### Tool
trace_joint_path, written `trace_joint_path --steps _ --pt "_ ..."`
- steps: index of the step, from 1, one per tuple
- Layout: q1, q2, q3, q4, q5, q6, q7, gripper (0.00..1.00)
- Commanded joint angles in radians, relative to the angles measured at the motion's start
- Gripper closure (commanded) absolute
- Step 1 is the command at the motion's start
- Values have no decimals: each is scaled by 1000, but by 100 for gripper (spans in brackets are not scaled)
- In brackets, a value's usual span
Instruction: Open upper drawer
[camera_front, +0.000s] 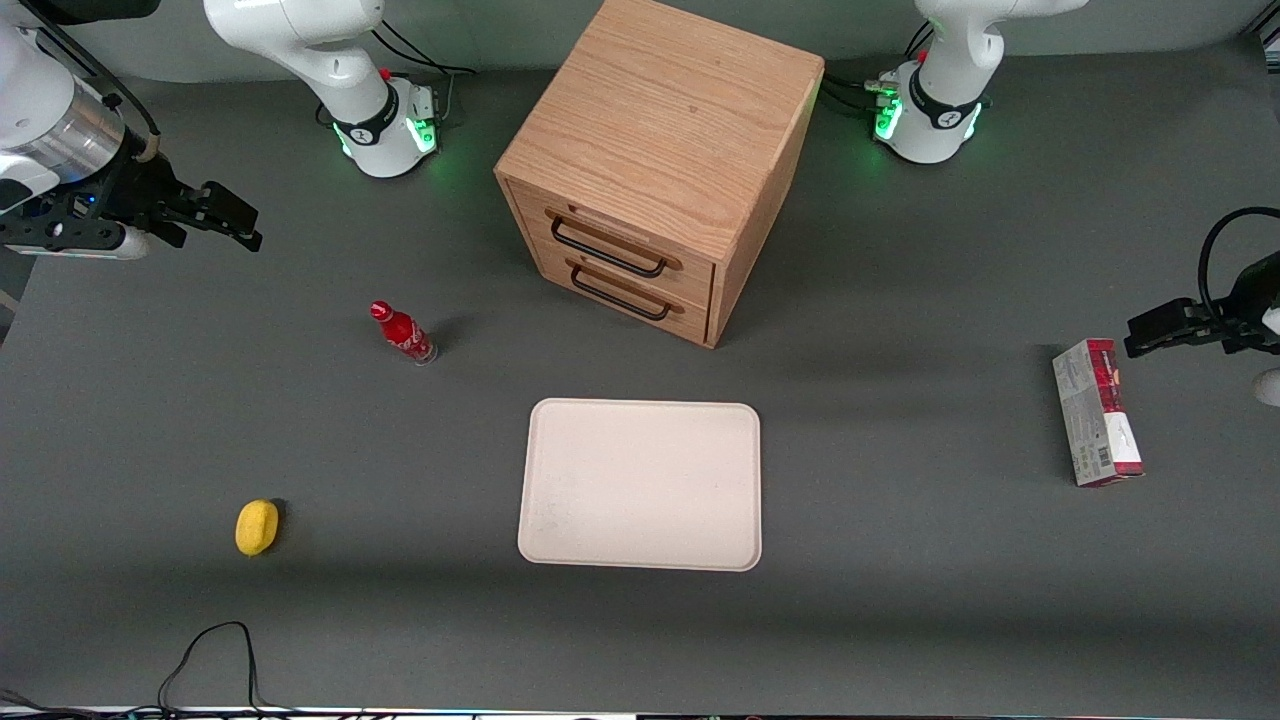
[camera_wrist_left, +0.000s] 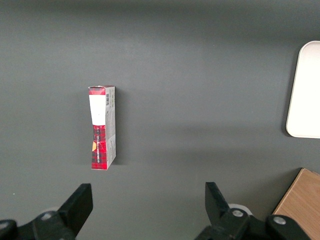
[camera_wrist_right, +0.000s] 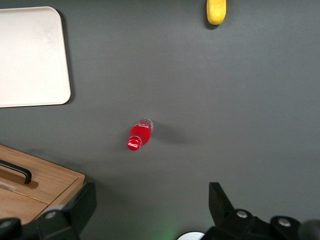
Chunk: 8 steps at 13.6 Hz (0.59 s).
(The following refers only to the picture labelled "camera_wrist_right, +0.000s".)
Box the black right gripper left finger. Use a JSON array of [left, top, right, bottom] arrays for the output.
[[21, 182, 97, 240]]

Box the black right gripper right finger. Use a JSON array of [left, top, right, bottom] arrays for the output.
[[203, 182, 304, 240]]

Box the wooden drawer with black handle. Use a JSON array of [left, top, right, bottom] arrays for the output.
[[0, 144, 86, 204]]

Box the black drawer handle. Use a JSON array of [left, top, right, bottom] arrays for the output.
[[0, 159, 33, 185]]

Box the wooden drawer cabinet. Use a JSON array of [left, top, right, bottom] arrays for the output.
[[0, 144, 86, 226]]

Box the red cola bottle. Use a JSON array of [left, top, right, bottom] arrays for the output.
[[126, 117, 155, 152]]

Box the cream plastic tray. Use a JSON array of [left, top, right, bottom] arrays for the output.
[[0, 6, 72, 109]]

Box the yellow lemon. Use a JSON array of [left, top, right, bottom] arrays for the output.
[[206, 0, 227, 26]]

